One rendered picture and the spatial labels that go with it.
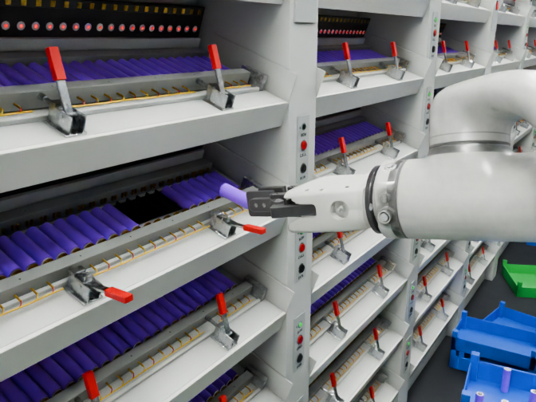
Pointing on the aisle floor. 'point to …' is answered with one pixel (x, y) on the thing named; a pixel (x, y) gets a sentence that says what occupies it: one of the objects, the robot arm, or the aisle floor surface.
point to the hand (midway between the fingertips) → (268, 201)
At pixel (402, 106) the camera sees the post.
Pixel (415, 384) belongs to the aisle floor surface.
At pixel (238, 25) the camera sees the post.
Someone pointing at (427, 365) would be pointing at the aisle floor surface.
